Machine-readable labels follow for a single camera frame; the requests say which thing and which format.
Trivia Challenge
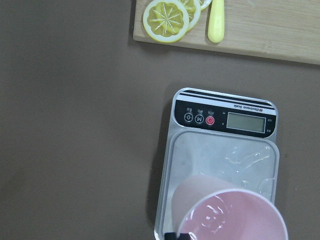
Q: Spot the wooden cutting board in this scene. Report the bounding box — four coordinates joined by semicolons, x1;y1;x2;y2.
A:
132;0;320;66

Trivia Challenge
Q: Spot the pink plastic cup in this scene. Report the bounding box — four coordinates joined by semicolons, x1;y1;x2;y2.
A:
171;175;289;240

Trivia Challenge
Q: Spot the lemon slice back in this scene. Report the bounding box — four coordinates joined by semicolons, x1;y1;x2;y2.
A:
199;0;212;11

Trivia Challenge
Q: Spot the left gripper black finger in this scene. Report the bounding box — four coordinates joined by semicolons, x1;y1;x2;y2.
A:
164;232;191;240

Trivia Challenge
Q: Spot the lemon slice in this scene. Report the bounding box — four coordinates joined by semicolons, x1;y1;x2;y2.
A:
199;0;212;11
180;0;201;32
142;0;189;43

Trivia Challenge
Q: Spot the lemon slice front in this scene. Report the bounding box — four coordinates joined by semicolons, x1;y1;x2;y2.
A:
142;0;189;43

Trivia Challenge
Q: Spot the yellow plastic knife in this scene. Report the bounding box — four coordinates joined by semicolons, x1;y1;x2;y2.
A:
207;0;225;44

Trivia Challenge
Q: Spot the grey digital kitchen scale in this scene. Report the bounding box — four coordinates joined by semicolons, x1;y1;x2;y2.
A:
154;87;280;240

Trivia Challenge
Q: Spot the lemon slice middle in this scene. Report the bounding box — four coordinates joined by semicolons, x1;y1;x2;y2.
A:
180;0;201;32

